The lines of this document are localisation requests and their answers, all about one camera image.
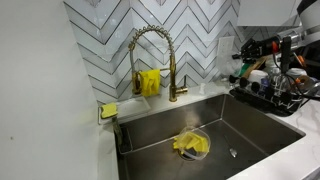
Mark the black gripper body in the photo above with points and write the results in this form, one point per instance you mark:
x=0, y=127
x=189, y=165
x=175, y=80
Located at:
x=253, y=49

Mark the clear plastic container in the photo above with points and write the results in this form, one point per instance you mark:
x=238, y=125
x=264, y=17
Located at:
x=230, y=64

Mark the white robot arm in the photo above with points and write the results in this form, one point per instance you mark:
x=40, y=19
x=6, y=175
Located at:
x=303, y=40

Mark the black cup holder rack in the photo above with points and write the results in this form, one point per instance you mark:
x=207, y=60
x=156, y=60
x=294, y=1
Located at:
x=264, y=98

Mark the white upper cabinet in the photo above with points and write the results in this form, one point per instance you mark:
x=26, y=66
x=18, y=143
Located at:
x=268, y=13

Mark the steel dish drying rack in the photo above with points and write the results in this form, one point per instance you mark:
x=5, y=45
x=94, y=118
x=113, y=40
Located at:
x=302, y=86

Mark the stainless steel sink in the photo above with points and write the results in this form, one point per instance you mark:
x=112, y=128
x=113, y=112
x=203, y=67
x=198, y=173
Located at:
x=240, y=136

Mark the yellow rubber glove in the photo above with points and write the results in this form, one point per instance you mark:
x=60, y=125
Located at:
x=150, y=82

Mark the clear bowl in sink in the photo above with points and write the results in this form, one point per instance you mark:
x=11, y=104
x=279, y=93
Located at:
x=192, y=154

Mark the yellow cloth in sink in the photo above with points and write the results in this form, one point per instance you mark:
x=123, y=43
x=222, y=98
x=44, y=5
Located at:
x=191, y=140

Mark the white sponge tray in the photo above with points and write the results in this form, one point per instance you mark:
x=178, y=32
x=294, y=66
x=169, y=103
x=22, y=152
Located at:
x=127, y=108

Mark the yellow green sponge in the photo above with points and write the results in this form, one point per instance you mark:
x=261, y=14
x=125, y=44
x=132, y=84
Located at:
x=108, y=110

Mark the white wall outlet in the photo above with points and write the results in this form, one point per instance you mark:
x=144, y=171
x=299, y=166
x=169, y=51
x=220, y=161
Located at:
x=224, y=53

